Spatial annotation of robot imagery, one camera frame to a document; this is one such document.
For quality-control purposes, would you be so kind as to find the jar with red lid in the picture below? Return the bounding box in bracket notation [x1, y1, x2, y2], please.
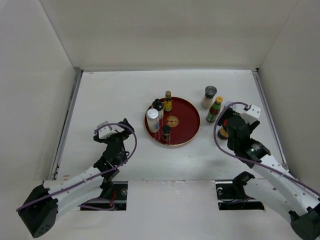
[217, 120, 229, 140]

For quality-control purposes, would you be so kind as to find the white jar silver lid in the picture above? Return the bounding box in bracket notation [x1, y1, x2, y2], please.
[146, 108, 160, 133]

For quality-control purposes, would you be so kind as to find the small black cap spice jar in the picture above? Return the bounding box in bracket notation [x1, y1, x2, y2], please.
[162, 125, 172, 142]

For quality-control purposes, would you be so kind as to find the white jar black pump lid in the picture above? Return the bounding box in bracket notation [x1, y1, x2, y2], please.
[151, 98, 164, 120]

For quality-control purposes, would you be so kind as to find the small yellow label bottle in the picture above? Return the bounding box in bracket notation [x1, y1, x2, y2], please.
[163, 90, 172, 112]

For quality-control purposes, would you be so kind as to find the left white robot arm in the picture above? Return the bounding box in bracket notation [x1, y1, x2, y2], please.
[16, 118, 136, 238]

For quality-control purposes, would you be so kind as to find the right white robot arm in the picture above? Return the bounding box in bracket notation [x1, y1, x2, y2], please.
[215, 105, 320, 240]

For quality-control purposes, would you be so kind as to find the jar silver lid red label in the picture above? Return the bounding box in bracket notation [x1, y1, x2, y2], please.
[223, 101, 234, 109]

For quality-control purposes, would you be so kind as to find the sauce bottle yellow cap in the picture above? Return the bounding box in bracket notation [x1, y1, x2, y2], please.
[206, 96, 223, 123]

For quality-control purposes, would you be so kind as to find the grinder jar grey lid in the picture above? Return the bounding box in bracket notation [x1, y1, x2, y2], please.
[200, 85, 218, 109]

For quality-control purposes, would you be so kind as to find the round red lacquer tray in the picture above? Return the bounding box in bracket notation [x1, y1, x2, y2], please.
[144, 96, 201, 146]

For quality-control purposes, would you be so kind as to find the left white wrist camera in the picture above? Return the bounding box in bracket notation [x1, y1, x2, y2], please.
[94, 121, 118, 139]

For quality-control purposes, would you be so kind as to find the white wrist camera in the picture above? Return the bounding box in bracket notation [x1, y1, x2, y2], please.
[94, 121, 118, 139]
[240, 104, 262, 125]

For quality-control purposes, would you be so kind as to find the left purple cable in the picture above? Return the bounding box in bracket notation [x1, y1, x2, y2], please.
[16, 122, 138, 212]

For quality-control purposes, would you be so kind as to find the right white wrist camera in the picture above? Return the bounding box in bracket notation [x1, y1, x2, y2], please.
[240, 104, 262, 125]

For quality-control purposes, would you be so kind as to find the left aluminium table rail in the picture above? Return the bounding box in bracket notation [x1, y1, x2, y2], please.
[47, 67, 84, 180]

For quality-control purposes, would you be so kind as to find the aluminium table rail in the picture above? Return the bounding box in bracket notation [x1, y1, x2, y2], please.
[251, 68, 289, 170]
[47, 67, 84, 180]

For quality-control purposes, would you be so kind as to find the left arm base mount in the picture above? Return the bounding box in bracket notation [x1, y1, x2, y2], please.
[79, 181, 129, 211]

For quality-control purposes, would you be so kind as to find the right aluminium table rail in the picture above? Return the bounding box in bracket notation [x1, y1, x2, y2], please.
[251, 68, 289, 170]

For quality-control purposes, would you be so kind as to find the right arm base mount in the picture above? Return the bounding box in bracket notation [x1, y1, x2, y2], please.
[215, 171, 265, 211]

